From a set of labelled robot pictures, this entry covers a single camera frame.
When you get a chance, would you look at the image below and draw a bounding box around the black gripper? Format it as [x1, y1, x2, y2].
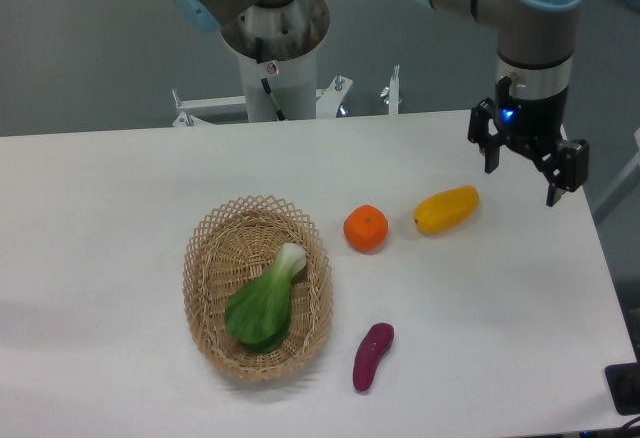
[467, 75, 589, 207]

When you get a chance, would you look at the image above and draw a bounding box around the green bok choy vegetable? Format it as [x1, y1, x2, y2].
[224, 243, 306, 354]

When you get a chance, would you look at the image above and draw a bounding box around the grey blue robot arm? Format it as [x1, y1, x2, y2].
[173, 0, 589, 206]

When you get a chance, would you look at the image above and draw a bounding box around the woven wicker basket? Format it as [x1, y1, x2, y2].
[183, 196, 333, 382]

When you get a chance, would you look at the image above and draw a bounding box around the yellow mango fruit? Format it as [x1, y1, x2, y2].
[413, 185, 480, 235]

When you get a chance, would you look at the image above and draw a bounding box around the white table leg right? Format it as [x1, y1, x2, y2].
[592, 129, 640, 225]

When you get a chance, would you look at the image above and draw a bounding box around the orange tangerine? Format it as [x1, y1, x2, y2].
[343, 204, 389, 253]

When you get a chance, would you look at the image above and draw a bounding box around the purple sweet potato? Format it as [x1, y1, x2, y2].
[352, 322, 395, 393]

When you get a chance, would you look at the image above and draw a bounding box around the black box at table edge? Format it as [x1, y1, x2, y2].
[604, 362, 639, 416]

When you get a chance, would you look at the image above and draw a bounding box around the white metal base frame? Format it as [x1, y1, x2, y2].
[171, 64, 402, 127]

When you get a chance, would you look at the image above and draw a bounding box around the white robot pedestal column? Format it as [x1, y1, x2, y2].
[238, 52, 317, 122]

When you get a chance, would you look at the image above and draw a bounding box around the black cable on pedestal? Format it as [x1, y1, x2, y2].
[254, 36, 288, 122]

